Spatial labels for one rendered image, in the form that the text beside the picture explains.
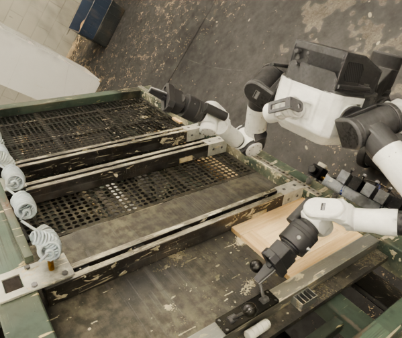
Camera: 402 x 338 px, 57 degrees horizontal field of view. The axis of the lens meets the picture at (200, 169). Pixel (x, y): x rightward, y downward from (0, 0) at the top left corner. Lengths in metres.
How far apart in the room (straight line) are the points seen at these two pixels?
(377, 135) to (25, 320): 1.02
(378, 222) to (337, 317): 0.38
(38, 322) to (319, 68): 1.05
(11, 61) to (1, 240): 3.76
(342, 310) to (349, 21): 2.29
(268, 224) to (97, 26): 4.41
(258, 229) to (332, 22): 2.11
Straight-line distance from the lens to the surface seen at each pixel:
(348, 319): 1.30
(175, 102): 1.29
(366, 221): 1.08
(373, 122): 1.15
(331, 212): 1.07
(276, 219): 1.50
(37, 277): 1.13
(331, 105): 1.20
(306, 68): 1.26
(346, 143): 1.19
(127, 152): 1.88
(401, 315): 1.26
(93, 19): 5.43
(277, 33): 3.42
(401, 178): 1.09
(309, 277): 1.26
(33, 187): 1.58
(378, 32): 2.98
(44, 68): 4.99
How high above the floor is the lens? 2.36
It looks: 46 degrees down
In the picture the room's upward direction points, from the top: 67 degrees counter-clockwise
